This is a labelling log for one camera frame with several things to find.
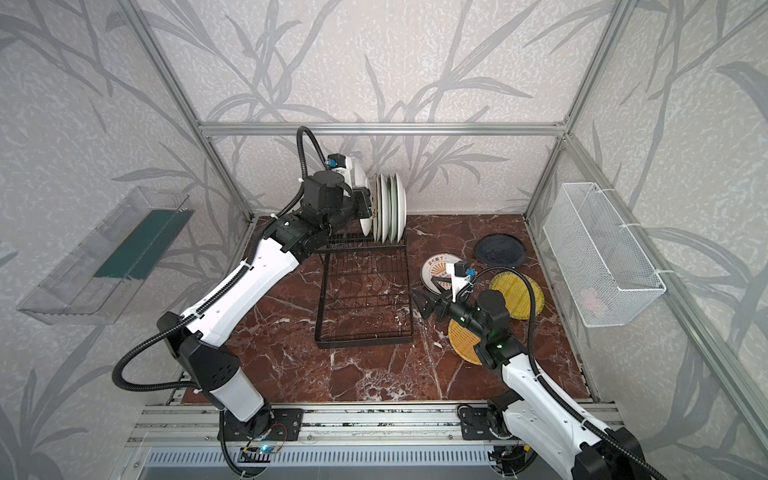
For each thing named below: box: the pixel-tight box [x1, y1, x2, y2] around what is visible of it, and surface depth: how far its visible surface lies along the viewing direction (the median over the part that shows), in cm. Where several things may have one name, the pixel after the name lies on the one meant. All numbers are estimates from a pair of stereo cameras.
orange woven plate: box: [448, 318, 482, 365], surface depth 87 cm
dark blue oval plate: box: [474, 233, 526, 268], surface depth 111 cm
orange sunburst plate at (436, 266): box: [421, 253, 462, 295], surface depth 107 cm
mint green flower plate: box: [389, 174, 401, 243], surface depth 76 cm
